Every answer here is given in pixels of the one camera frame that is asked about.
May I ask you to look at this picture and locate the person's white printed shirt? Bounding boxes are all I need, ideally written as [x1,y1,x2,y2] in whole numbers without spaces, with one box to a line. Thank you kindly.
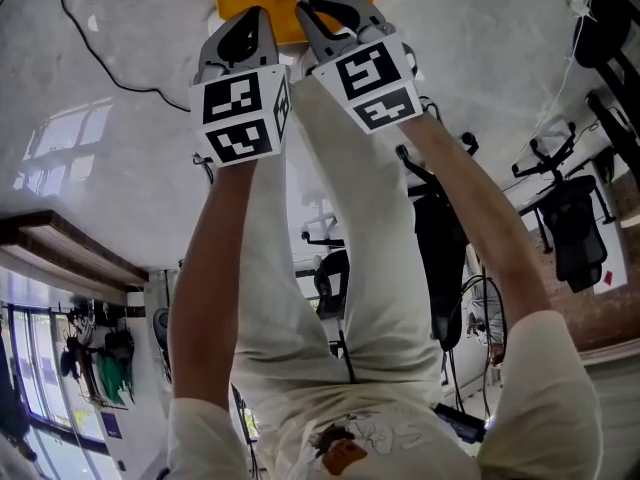
[167,310,606,480]

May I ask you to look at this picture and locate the black floor cable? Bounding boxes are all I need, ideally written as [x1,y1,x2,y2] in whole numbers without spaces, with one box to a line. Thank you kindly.
[52,0,192,113]

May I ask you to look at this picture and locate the black waist-worn device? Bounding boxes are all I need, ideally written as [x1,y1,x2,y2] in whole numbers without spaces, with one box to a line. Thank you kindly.
[433,402,487,444]

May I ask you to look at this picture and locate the person's left forearm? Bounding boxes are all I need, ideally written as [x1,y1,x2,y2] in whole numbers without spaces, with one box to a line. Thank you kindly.
[169,160,259,412]

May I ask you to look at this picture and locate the person's right forearm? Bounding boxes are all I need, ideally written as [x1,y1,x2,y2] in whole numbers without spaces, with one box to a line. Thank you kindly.
[398,112,554,332]

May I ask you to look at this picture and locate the dark wooden ledge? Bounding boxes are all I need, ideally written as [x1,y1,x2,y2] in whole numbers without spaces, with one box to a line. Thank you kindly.
[0,210,151,307]

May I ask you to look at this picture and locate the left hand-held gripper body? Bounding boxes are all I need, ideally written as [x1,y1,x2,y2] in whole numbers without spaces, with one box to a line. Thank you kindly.
[189,60,292,169]

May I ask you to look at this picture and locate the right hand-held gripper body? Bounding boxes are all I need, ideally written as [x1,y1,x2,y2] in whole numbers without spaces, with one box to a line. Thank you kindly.
[310,16,426,136]

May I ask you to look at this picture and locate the person's cream trousers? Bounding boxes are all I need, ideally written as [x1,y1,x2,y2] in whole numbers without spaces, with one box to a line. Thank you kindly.
[230,70,447,419]

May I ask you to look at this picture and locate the black office chair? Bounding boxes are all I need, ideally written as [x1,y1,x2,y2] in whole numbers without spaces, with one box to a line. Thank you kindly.
[510,120,616,294]
[572,0,640,174]
[312,250,351,319]
[397,132,481,352]

